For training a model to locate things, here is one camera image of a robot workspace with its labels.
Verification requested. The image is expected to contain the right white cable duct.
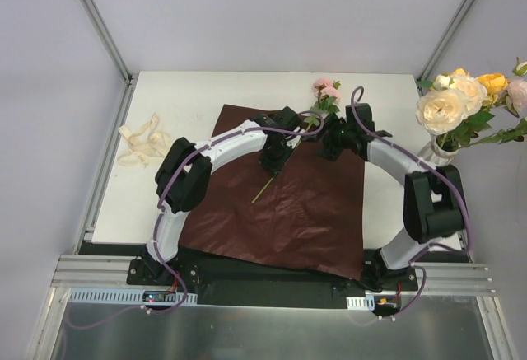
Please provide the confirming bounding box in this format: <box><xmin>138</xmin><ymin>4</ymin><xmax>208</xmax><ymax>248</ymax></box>
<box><xmin>346</xmin><ymin>295</ymin><xmax>375</xmax><ymax>311</ymax></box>

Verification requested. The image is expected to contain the right aluminium frame post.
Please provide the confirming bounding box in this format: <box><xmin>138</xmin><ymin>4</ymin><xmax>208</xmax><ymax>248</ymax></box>
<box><xmin>416</xmin><ymin>0</ymin><xmax>478</xmax><ymax>81</ymax></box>

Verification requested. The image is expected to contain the aluminium frame post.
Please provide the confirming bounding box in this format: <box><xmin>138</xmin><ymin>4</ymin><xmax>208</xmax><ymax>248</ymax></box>
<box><xmin>416</xmin><ymin>0</ymin><xmax>478</xmax><ymax>81</ymax></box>
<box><xmin>79</xmin><ymin>0</ymin><xmax>133</xmax><ymax>85</ymax></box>

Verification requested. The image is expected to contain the white cable duct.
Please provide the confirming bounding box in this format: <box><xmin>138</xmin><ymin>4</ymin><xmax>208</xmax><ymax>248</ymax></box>
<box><xmin>69</xmin><ymin>288</ymin><xmax>198</xmax><ymax>306</ymax></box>
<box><xmin>346</xmin><ymin>295</ymin><xmax>375</xmax><ymax>311</ymax></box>

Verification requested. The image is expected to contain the yellow rose stem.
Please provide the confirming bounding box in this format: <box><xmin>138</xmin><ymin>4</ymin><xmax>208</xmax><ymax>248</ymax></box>
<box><xmin>449</xmin><ymin>68</ymin><xmax>509</xmax><ymax>115</ymax></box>

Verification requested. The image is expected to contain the cream ribbon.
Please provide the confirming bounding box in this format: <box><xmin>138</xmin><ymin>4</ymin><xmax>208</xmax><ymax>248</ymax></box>
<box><xmin>117</xmin><ymin>113</ymin><xmax>172</xmax><ymax>168</ymax></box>

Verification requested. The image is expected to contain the pink rose stem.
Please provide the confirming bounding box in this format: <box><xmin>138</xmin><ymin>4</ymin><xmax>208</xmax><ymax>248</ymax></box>
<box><xmin>470</xmin><ymin>58</ymin><xmax>526</xmax><ymax>146</ymax></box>

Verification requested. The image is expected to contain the red wrapping paper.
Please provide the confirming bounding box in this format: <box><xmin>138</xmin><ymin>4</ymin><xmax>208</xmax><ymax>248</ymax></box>
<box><xmin>176</xmin><ymin>103</ymin><xmax>366</xmax><ymax>282</ymax></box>

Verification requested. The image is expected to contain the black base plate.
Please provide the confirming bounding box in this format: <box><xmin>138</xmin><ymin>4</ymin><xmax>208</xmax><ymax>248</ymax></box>
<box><xmin>77</xmin><ymin>240</ymin><xmax>429</xmax><ymax>320</ymax></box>

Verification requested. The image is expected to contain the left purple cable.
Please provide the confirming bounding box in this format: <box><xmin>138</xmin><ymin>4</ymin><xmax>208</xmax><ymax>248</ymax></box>
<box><xmin>65</xmin><ymin>109</ymin><xmax>326</xmax><ymax>330</ymax></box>

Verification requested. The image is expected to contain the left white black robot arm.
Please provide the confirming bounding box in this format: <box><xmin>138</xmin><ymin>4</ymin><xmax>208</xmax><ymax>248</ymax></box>
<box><xmin>141</xmin><ymin>107</ymin><xmax>306</xmax><ymax>285</ymax></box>

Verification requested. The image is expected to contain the artificial flower bouquet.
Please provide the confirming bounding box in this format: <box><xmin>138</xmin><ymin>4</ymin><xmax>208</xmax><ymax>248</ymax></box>
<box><xmin>251</xmin><ymin>78</ymin><xmax>341</xmax><ymax>204</ymax></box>

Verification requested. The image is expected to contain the left white cable duct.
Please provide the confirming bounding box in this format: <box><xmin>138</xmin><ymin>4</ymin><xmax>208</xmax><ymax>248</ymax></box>
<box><xmin>69</xmin><ymin>288</ymin><xmax>198</xmax><ymax>306</ymax></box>

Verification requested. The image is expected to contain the left aluminium frame post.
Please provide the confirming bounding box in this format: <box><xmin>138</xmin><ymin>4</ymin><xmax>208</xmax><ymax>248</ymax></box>
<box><xmin>79</xmin><ymin>0</ymin><xmax>133</xmax><ymax>85</ymax></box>

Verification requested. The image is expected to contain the white ribbed vase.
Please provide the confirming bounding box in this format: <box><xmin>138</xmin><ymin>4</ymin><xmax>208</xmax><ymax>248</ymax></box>
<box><xmin>417</xmin><ymin>138</ymin><xmax>457</xmax><ymax>166</ymax></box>

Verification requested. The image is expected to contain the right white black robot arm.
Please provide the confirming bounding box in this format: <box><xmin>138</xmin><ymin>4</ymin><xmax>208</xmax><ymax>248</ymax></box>
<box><xmin>317</xmin><ymin>103</ymin><xmax>469</xmax><ymax>292</ymax></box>

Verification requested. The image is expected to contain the white cream rose stem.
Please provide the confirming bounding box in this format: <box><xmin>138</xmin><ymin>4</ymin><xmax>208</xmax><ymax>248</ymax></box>
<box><xmin>415</xmin><ymin>70</ymin><xmax>494</xmax><ymax>152</ymax></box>

